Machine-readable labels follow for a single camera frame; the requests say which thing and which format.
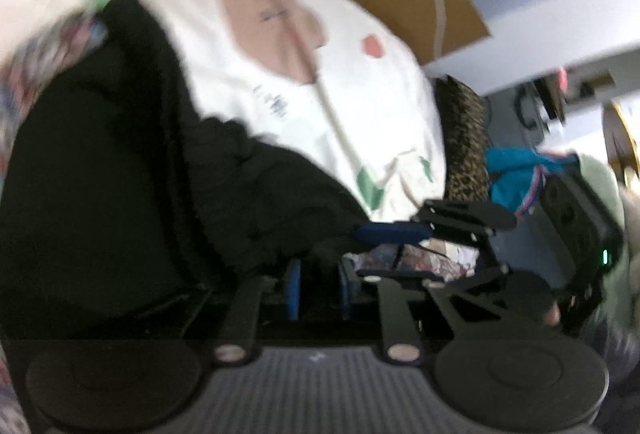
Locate black shorts with bear print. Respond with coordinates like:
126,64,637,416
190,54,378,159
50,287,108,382
1,0,368,340

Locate person right hand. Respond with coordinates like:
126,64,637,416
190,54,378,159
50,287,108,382
542,302,561,328

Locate teal patterned cloth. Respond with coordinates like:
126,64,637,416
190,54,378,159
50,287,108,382
485,147,579,216

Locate leopard print cushion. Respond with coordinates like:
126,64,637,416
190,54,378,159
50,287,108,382
434,76,490,202

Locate cream bear print blanket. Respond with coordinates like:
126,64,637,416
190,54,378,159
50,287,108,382
1,0,446,220

